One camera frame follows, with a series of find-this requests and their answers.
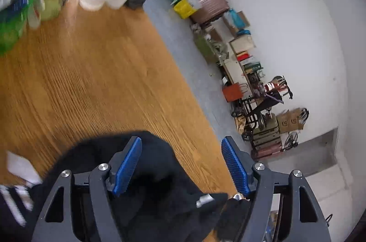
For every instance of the yellow box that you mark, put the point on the yellow box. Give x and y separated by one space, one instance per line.
185 8

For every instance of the brown cardboard box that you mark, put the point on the brown cardboard box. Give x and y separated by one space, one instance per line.
290 121

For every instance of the blue plastic bag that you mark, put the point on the blue plastic bag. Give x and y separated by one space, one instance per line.
235 17

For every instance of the olive green case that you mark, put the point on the olive green case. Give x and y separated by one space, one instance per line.
266 134

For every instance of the black knitted garment white stripes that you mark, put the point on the black knitted garment white stripes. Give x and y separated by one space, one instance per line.
160 173

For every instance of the black hand cart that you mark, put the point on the black hand cart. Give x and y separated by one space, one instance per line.
251 113

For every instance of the black floor fan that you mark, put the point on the black floor fan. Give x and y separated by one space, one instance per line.
290 141

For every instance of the orange paper bag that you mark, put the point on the orange paper bag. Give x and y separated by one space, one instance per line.
232 91

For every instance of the pink suitcase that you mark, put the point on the pink suitcase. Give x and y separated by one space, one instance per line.
210 7

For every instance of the black red machine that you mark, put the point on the black red machine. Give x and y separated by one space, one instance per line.
278 86

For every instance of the green mesh bag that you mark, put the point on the green mesh bag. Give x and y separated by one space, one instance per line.
10 33

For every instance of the white paper sheet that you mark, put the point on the white paper sheet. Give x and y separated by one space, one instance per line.
20 166

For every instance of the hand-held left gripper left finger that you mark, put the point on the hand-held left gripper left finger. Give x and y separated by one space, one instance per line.
127 164

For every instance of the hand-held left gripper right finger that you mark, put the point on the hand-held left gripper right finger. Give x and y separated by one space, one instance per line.
233 164

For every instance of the beige flat box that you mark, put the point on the beige flat box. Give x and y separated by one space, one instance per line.
243 44

